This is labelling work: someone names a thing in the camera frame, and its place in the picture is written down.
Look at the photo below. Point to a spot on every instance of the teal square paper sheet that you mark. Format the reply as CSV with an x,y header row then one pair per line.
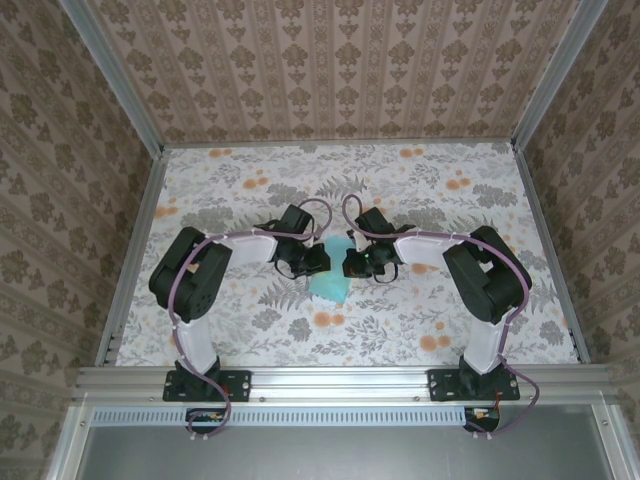
x,y
330,287

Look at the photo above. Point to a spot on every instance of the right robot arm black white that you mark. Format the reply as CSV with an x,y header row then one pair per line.
x,y
490,285

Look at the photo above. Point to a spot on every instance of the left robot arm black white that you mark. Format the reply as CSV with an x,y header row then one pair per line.
x,y
190,280

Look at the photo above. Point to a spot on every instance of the grey metal sheet panel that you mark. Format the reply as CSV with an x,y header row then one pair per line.
x,y
325,455

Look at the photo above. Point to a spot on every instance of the floral patterned table cover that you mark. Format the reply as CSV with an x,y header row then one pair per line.
x,y
380,320

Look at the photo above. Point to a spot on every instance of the black wiring connector box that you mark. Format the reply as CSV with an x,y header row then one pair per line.
x,y
210,422
482,420

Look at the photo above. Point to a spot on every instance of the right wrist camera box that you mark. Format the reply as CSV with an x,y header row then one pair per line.
x,y
359,246

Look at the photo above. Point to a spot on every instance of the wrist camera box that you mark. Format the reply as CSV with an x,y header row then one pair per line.
x,y
314,241
359,246

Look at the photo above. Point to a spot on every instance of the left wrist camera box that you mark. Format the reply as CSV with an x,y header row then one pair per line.
x,y
314,241

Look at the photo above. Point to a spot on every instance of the long aluminium base rail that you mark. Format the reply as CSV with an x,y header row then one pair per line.
x,y
340,382

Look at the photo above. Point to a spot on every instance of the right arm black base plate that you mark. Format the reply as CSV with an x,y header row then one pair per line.
x,y
442,385

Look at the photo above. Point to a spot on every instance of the aluminium table side rail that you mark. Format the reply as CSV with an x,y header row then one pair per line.
x,y
145,210
542,225

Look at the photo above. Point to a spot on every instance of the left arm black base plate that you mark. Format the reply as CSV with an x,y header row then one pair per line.
x,y
240,385

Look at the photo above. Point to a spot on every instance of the slanted aluminium frame post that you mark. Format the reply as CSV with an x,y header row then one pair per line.
x,y
560,70
115,75

